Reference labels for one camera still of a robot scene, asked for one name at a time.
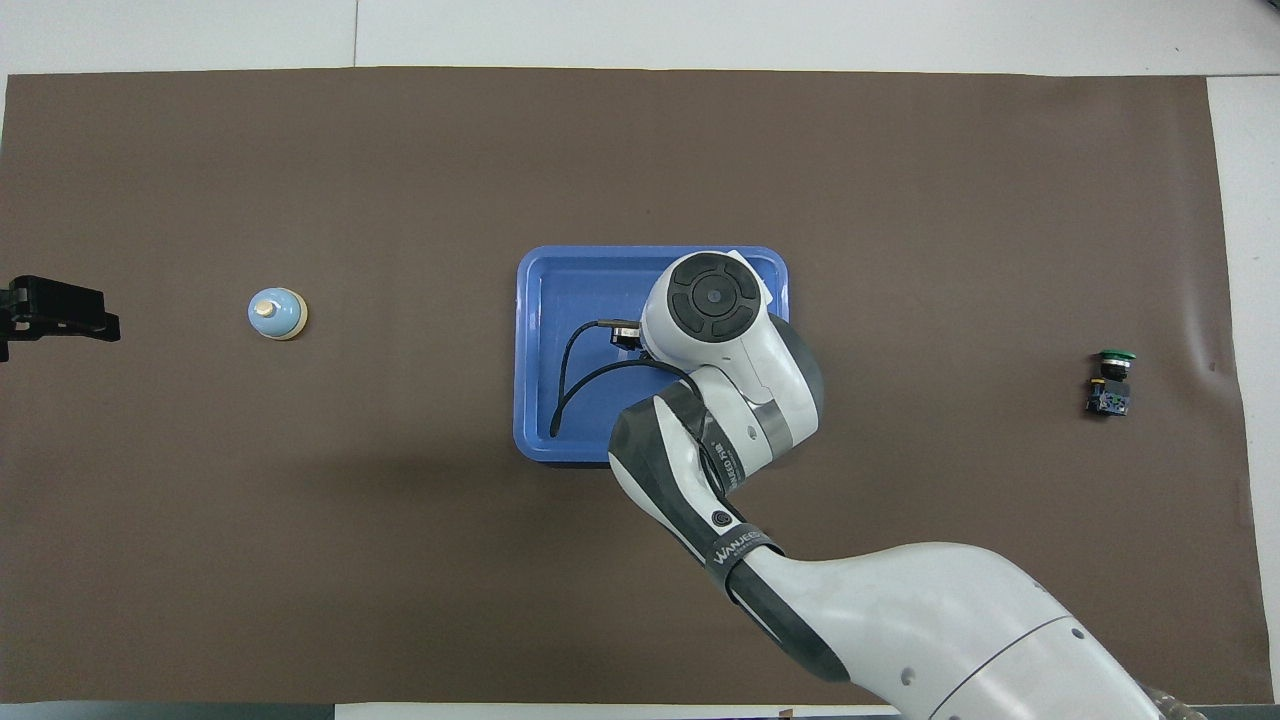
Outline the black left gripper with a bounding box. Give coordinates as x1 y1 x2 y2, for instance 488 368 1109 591
0 277 121 361

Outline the green push button switch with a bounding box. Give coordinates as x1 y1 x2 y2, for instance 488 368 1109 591
1087 350 1138 417

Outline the blue plastic tray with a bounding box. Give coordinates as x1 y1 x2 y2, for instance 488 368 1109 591
513 245 793 468

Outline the light blue desk bell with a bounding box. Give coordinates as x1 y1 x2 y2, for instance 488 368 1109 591
247 286 309 342

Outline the brown table mat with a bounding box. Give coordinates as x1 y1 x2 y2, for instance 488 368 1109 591
0 66 1273 706

